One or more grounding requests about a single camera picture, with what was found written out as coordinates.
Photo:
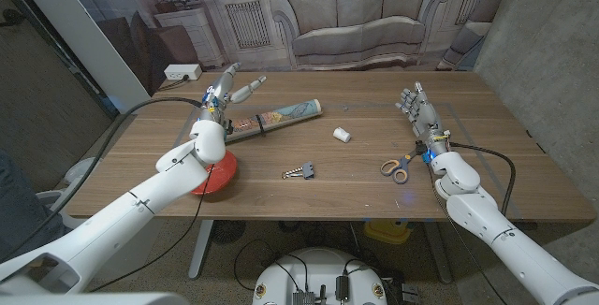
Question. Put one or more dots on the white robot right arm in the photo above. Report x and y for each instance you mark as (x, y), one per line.
(491, 225)

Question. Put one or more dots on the printed living room backdrop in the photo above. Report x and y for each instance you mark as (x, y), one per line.
(355, 15)

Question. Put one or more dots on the black binder clip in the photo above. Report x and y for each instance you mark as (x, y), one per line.
(307, 170)

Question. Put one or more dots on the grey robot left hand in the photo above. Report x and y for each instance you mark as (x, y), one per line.
(217, 101)

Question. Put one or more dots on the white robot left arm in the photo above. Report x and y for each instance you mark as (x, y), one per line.
(117, 221)

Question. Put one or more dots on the black band around map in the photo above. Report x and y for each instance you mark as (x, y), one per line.
(260, 125)

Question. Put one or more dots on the person leg in jeans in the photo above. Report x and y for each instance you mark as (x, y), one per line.
(23, 211)

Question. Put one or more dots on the yellow floor object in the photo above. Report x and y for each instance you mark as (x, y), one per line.
(388, 232)

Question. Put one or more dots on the small white cylinder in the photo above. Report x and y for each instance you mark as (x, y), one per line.
(341, 135)

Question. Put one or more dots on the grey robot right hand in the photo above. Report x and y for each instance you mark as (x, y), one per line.
(426, 118)

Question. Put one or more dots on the white robot torso base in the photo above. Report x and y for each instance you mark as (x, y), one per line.
(318, 267)

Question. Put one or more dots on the white floor stand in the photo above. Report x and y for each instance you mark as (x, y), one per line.
(82, 169)

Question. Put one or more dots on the black round floor fan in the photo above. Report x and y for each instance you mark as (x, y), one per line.
(228, 231)

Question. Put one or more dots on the paper map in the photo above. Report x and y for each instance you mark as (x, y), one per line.
(290, 111)

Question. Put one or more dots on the white table leg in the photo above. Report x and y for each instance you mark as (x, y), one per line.
(437, 253)
(200, 253)

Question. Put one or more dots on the red bowl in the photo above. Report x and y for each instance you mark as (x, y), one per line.
(222, 176)

